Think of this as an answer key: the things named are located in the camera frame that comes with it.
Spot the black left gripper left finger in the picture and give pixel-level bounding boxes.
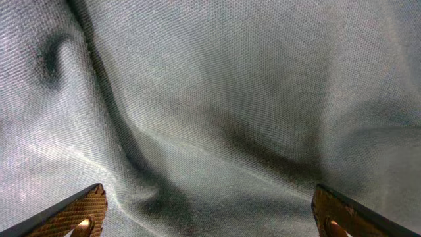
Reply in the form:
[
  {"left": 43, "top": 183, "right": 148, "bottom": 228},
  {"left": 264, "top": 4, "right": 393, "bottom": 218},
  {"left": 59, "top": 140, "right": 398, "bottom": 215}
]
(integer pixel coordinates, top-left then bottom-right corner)
[{"left": 1, "top": 183, "right": 108, "bottom": 237}]

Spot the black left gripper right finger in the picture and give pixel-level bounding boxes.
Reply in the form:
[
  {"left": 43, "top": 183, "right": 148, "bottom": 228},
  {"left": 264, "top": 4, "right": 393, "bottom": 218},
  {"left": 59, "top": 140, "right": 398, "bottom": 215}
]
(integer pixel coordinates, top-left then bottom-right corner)
[{"left": 311, "top": 184, "right": 420, "bottom": 237}]

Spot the blue polo shirt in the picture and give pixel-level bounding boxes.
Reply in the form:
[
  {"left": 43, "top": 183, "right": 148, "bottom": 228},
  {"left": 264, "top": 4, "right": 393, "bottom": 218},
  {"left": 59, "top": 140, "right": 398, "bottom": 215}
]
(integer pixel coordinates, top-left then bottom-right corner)
[{"left": 1, "top": 0, "right": 420, "bottom": 236}]

